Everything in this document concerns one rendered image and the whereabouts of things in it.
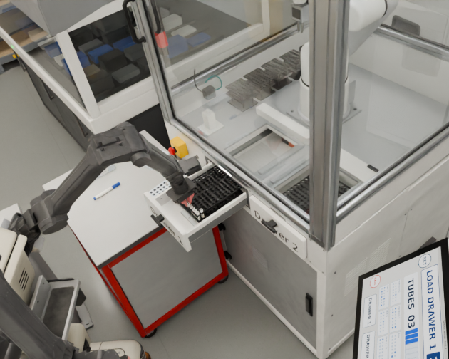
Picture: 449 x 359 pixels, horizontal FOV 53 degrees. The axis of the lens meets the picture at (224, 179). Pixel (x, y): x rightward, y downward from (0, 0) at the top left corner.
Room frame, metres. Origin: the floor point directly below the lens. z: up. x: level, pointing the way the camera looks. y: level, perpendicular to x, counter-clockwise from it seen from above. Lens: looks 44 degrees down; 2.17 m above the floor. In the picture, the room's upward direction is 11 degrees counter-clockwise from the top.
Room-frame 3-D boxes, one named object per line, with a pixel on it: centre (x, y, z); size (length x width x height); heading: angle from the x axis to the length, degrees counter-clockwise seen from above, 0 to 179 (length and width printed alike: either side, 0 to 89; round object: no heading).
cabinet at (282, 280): (1.50, -0.44, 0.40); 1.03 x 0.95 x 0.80; 30
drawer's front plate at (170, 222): (1.16, 0.25, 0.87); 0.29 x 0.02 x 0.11; 30
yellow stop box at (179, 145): (1.58, 0.18, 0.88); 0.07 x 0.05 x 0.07; 30
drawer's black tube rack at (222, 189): (1.26, 0.08, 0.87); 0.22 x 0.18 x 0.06; 120
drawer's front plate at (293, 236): (1.03, -0.16, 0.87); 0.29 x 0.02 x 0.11; 30
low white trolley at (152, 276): (1.51, 0.46, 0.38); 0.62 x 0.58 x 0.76; 30
